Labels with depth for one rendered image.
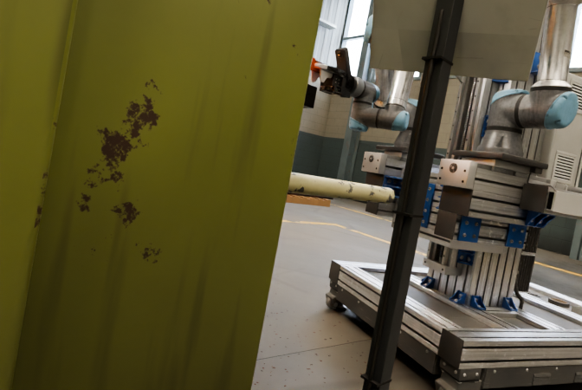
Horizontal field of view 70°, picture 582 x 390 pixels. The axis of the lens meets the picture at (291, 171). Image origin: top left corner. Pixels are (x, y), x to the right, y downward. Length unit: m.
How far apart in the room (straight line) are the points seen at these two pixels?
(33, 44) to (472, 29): 0.80
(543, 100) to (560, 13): 0.27
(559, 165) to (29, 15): 1.90
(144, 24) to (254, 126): 0.24
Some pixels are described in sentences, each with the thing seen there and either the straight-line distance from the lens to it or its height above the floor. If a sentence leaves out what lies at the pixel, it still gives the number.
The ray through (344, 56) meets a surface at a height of 1.07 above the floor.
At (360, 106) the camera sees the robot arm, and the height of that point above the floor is 0.92.
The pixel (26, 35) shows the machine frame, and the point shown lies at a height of 0.74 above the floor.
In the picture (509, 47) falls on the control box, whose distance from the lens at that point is 1.00.
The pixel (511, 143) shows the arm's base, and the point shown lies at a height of 0.86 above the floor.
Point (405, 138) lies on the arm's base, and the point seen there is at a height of 0.86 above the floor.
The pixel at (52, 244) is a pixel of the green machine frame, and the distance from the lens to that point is 0.63.
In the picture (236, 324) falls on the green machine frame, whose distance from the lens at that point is 0.83.
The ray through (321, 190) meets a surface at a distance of 0.96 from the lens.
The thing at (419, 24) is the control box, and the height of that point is 1.01.
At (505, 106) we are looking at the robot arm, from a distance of 1.62.
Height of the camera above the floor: 0.67
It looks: 1 degrees down
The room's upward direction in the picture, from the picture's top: 11 degrees clockwise
